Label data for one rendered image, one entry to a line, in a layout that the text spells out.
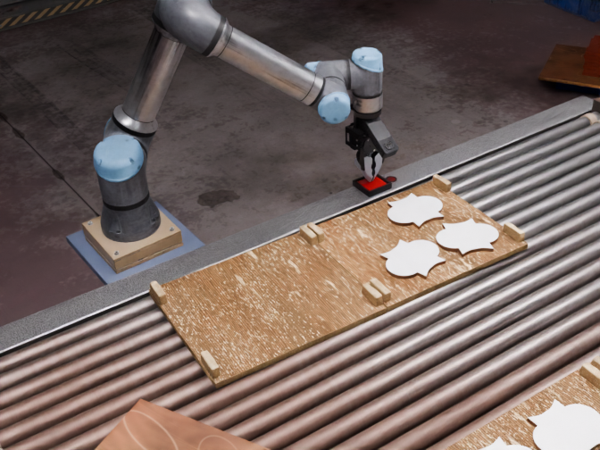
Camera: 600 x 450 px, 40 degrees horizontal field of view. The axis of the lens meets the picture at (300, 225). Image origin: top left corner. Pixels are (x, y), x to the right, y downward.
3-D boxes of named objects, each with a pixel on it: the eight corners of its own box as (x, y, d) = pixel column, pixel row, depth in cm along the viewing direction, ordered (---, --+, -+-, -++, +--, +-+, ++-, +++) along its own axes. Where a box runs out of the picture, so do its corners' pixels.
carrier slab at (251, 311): (149, 295, 186) (147, 289, 185) (304, 235, 203) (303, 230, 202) (216, 389, 161) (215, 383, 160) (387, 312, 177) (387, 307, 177)
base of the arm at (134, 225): (94, 217, 213) (87, 186, 207) (149, 200, 218) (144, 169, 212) (112, 249, 202) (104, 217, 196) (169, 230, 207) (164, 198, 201)
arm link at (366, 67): (346, 46, 204) (380, 44, 204) (347, 87, 210) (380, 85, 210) (350, 59, 197) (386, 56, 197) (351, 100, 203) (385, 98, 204)
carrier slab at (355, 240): (304, 235, 203) (303, 229, 202) (434, 184, 219) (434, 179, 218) (387, 312, 178) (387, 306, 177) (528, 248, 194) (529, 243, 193)
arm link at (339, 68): (306, 77, 195) (353, 73, 195) (303, 56, 204) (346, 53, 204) (308, 105, 200) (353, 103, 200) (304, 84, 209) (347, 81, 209)
